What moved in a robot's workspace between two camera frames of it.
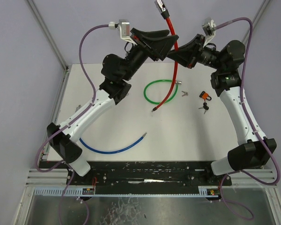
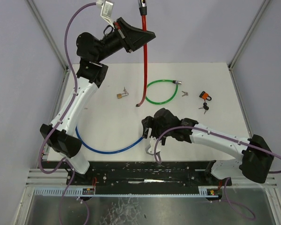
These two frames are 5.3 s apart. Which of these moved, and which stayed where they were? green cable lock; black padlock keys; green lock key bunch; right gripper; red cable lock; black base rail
Moved: right gripper; red cable lock
Stayed: green lock key bunch; black base rail; green cable lock; black padlock keys
